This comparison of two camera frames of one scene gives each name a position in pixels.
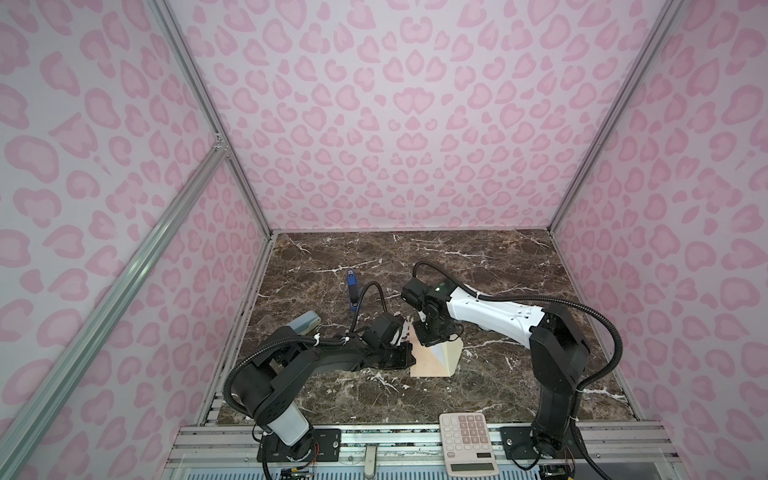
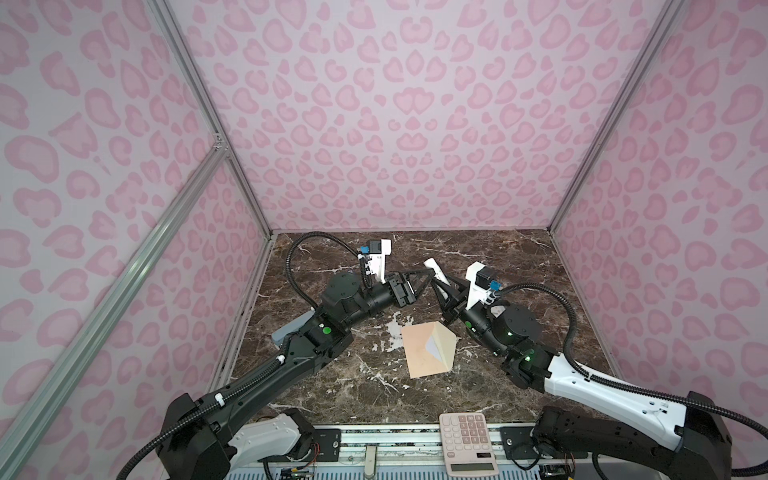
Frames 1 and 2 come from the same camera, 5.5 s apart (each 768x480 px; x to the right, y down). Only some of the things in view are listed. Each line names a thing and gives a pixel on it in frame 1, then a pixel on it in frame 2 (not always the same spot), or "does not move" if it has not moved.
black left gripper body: (395, 358) to (401, 299)
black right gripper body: (430, 331) to (477, 322)
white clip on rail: (370, 465) does not move
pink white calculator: (467, 445) does not move
